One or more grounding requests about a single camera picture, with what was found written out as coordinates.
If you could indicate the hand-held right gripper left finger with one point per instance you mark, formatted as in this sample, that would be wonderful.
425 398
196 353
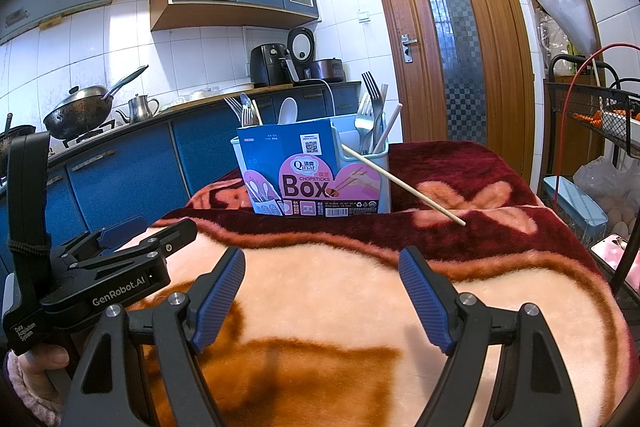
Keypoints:
220 297

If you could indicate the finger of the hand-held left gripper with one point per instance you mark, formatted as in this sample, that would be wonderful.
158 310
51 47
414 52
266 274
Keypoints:
120 229
172 234

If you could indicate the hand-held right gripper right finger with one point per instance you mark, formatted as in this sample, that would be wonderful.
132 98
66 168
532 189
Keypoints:
425 297

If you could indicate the wooden chopstick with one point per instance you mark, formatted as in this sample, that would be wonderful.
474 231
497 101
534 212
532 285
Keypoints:
410 189
257 113

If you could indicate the white utensil holder box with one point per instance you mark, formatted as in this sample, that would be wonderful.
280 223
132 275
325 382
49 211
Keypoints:
310 192

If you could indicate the steel spoon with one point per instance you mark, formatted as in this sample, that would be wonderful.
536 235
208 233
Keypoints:
245 99

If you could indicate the white spoon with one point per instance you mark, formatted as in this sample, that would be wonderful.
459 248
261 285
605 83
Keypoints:
287 109

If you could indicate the long steel fork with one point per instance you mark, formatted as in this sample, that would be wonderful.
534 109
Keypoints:
371 87

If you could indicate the person's left forearm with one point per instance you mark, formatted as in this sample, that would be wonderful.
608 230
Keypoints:
25 402

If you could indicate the person's left hand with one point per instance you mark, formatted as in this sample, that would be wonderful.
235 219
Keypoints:
40 362

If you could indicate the blue kitchen base cabinet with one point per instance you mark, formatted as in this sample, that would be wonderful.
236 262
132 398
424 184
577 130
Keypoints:
125 177

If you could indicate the red and pink floral blanket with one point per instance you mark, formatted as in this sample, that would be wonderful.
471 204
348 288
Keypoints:
325 297

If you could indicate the gas stove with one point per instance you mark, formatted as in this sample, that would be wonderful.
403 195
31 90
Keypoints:
90 132

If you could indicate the black wok with lid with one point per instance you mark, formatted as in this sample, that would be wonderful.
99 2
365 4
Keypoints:
75 114

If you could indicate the steel kettle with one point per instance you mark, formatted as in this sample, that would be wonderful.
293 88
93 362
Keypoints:
140 107

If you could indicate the light blue plastic container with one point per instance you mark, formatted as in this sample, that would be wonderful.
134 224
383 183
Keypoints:
575 207

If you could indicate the black air fryer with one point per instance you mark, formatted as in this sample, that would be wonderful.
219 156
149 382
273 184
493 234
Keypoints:
265 64

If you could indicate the smartphone with pink screen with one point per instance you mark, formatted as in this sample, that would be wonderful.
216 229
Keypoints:
615 257

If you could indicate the crumpled white plastic bag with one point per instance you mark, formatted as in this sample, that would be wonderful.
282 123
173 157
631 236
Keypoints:
600 182

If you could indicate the pile of white eggs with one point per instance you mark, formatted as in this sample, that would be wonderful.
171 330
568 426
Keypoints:
625 219

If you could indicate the dark red pressure cooker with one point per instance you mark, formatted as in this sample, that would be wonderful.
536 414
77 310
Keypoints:
327 69

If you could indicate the rice cooker with open lid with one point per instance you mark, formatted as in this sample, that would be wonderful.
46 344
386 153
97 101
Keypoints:
301 44

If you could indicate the black metal rack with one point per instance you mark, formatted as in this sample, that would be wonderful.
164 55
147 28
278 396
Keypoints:
565 107

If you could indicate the orange vegetables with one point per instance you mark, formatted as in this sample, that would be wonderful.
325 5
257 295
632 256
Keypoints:
585 117

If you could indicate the wooden door with glass pane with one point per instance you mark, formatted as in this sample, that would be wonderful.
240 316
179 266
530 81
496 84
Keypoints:
500 57

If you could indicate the white tray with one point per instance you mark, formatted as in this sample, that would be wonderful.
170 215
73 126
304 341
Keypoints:
620 124

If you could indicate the white light switch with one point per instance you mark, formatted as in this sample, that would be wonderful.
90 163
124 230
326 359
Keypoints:
364 16

